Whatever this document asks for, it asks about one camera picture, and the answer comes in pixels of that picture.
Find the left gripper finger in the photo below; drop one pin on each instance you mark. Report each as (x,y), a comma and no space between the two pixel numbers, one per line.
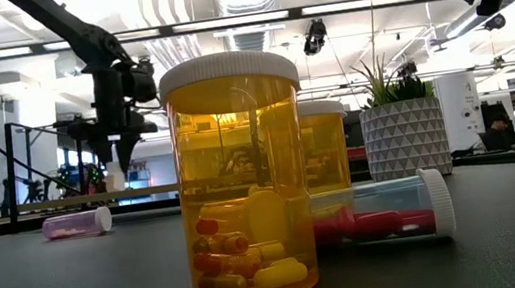
(101,148)
(128,149)

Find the pink pill bottle white cap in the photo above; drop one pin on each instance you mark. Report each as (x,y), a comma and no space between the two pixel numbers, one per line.
(72,225)

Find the large amber pill bottle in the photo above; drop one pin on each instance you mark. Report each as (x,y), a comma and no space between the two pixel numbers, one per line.
(240,166)

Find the small amber pill bottle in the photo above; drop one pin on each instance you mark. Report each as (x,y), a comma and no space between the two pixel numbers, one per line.
(327,154)

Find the blue bottle red capsules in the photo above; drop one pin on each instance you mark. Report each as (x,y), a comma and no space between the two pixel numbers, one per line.
(400,222)

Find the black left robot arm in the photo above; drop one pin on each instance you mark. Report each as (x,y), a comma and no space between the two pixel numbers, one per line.
(70,29)

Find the black ceiling spotlight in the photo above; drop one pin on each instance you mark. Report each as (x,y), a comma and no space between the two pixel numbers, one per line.
(314,36)
(495,22)

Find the white cylindrical column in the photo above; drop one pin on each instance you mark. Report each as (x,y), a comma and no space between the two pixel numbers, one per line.
(460,110)

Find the person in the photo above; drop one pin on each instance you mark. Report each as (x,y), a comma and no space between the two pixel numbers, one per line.
(498,133)

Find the succulent in white patterned pot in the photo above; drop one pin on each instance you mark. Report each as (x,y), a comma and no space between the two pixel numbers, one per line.
(405,138)

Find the red storage box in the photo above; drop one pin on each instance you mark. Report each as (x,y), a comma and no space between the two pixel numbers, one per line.
(357,153)

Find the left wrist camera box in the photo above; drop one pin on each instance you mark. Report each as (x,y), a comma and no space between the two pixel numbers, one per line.
(140,82)

